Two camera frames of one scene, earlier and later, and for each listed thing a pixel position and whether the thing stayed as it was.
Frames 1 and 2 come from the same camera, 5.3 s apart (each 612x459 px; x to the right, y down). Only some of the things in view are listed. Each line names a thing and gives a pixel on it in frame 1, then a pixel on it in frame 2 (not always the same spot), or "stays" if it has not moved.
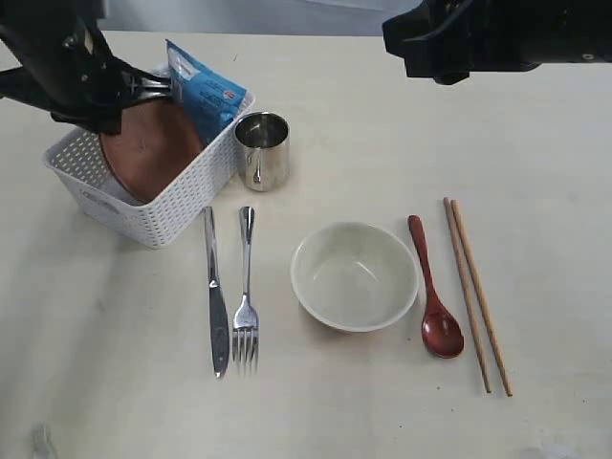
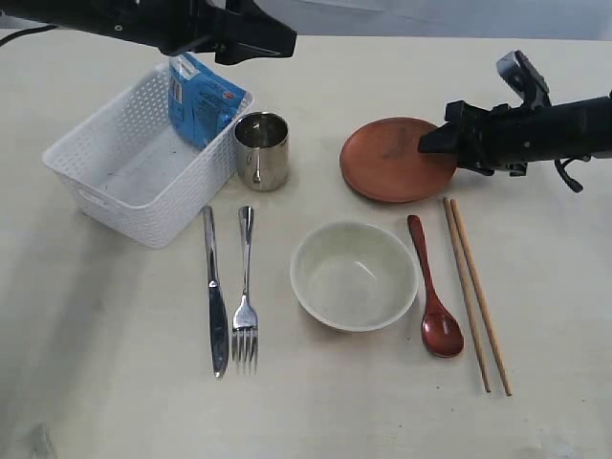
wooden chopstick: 449,208 stays
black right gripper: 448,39 to 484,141
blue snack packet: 212,100 stays
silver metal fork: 245,333 stays
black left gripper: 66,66 to 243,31
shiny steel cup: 263,140 stays
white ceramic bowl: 355,276 stays
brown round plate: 157,139 to 381,159
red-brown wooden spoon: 441,328 stays
